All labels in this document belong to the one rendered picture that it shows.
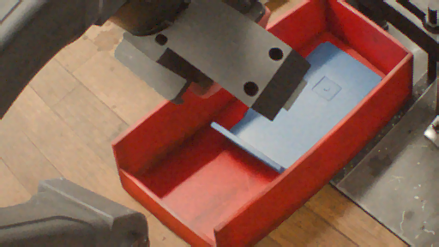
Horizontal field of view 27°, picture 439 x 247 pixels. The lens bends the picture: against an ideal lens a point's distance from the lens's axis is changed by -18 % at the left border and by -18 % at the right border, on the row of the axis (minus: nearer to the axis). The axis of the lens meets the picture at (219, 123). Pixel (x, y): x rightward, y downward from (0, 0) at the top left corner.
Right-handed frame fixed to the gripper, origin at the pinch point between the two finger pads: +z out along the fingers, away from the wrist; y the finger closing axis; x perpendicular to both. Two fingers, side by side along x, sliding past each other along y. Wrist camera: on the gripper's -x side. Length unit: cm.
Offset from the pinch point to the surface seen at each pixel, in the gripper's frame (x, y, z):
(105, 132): 10.1, -12.0, 7.0
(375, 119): -7.4, 2.7, 12.4
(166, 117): 4.3, -7.3, 4.3
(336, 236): -12.0, -6.9, 9.0
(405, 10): -4.0, 13.5, 13.2
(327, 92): -1.2, 1.8, 13.9
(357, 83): -2.7, 4.3, 15.3
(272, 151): -2.0, -4.8, 9.8
